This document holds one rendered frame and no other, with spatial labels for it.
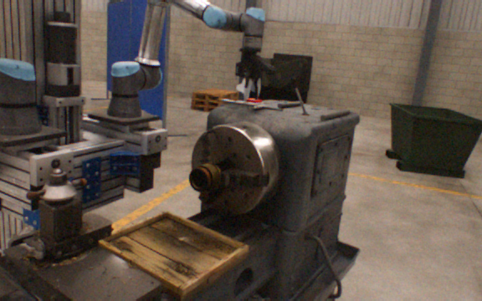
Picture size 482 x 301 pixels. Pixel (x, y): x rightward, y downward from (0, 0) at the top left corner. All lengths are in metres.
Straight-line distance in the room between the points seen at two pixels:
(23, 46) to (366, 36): 10.20
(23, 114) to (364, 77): 10.33
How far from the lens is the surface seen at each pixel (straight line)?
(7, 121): 1.40
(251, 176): 1.20
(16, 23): 1.65
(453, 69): 11.33
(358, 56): 11.22
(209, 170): 1.19
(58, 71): 1.60
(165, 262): 1.14
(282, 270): 1.50
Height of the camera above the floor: 1.48
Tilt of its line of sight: 13 degrees down
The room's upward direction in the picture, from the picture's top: 5 degrees clockwise
